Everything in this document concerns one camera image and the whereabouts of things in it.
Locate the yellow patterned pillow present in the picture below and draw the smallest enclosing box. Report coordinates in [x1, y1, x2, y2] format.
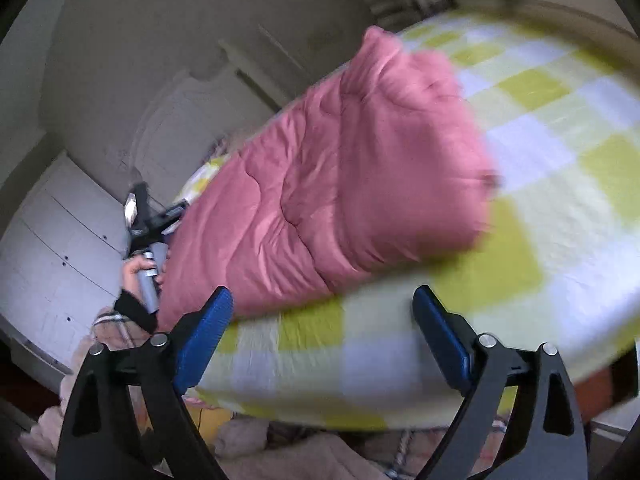
[177, 135, 246, 206]

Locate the yellow checked bed sheet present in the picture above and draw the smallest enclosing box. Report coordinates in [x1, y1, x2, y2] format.
[177, 7, 640, 433]

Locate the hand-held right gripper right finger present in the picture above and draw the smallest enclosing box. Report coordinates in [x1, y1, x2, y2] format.
[411, 285, 587, 480]

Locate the person's left forearm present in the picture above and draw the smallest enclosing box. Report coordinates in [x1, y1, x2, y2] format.
[112, 287, 160, 335]

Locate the person's left hand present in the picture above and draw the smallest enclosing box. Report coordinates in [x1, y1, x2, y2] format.
[120, 252, 161, 301]

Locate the white drawer cabinet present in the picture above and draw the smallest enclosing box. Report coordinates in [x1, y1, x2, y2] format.
[0, 152, 133, 376]

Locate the pink quilted comforter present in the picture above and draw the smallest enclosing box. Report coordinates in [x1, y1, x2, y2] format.
[156, 25, 501, 318]

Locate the white curved headboard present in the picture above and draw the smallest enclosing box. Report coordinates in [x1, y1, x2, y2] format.
[117, 62, 281, 196]

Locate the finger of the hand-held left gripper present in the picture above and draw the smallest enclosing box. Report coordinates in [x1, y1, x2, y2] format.
[162, 201, 190, 223]

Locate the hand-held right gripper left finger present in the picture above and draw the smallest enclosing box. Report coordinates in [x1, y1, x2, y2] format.
[55, 286, 235, 480]

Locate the plaid cloth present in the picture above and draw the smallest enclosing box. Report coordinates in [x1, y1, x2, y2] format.
[90, 307, 153, 353]

